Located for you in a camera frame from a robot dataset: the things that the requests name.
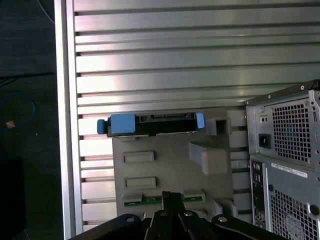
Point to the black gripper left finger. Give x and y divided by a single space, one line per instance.
155 225

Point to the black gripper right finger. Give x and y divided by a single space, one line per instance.
190 225

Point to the hard disk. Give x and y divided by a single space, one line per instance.
160 126

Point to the green RAM stick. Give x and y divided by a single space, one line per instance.
147 201

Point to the grey parts rack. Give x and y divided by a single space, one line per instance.
170 160

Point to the black PC case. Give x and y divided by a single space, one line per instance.
287 172

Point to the grey power supply unit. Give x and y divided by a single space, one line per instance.
292 130

